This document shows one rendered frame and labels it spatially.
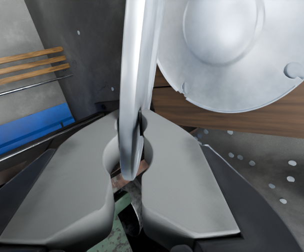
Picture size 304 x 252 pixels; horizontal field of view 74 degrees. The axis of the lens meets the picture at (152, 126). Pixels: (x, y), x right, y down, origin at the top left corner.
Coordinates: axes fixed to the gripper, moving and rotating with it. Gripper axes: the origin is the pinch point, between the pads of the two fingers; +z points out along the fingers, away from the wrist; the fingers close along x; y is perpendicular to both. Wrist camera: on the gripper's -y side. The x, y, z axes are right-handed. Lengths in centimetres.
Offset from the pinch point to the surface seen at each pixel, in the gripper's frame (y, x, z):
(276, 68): 2.7, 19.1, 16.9
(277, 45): -0.2, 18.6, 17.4
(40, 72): 38, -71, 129
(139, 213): 60, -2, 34
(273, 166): 46, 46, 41
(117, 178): 31.8, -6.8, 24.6
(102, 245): 50, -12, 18
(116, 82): 36, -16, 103
